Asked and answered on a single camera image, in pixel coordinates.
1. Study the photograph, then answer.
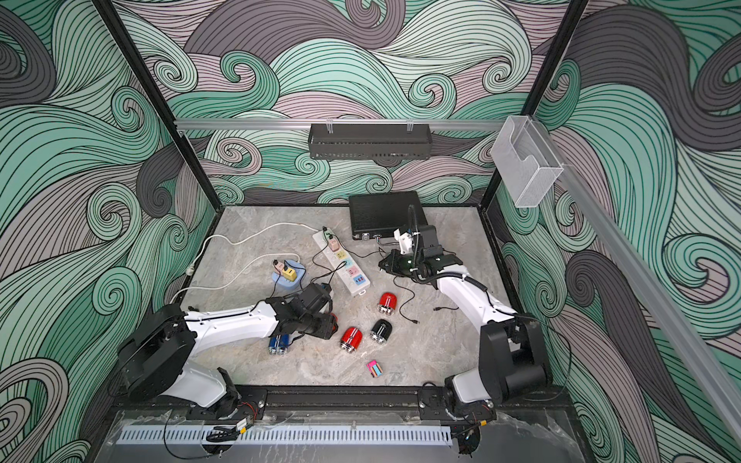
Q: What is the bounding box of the red shaver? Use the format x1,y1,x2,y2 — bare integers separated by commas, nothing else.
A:
340,327,363,353
378,292,398,314

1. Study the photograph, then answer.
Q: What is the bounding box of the black shaver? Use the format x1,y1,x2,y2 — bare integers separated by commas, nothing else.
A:
370,319,393,345

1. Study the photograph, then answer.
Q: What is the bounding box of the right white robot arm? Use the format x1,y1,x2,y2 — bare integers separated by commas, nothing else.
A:
379,226,551,404

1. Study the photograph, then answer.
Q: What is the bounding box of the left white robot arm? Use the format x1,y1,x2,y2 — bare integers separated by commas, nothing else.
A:
118,283,338,419

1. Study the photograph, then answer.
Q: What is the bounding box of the blue shaver front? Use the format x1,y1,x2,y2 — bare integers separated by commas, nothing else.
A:
268,334,291,355

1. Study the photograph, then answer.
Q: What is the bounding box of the yellow charger adapter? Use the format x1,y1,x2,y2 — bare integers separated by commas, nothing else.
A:
280,265,297,283

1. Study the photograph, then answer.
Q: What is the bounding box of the light blue socket cube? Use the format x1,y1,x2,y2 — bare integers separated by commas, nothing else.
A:
271,260,306,291

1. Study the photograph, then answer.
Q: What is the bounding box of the white power strip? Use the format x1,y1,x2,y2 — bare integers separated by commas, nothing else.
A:
313,229,371,296

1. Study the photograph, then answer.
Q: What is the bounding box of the black briefcase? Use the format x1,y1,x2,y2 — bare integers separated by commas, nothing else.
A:
349,191,428,240

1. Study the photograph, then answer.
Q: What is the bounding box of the pink striped small box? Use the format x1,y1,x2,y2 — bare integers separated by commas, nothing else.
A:
367,360,383,378

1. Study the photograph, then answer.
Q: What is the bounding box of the white power cord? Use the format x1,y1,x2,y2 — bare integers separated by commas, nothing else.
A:
167,221,320,308

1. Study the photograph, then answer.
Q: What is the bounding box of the black wall shelf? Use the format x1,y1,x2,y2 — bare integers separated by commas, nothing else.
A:
308,123,432,161

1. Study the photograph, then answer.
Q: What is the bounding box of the aluminium wall rail back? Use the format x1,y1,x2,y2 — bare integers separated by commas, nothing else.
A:
174,117,505,132

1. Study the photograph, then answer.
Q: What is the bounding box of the aluminium wall rail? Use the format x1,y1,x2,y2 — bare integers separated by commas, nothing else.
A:
531,123,741,447
174,117,505,132

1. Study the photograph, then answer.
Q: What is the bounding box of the clear acrylic wall box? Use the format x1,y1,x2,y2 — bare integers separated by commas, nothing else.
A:
490,116,563,208

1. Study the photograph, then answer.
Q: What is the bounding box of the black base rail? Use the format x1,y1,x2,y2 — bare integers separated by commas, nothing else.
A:
105,384,575,424

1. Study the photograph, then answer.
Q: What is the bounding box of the white slotted cable duct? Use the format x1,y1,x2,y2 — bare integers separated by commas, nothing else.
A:
116,424,453,447

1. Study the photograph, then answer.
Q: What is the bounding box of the aluminium wall rail right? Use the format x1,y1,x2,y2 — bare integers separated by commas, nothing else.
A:
531,123,741,447

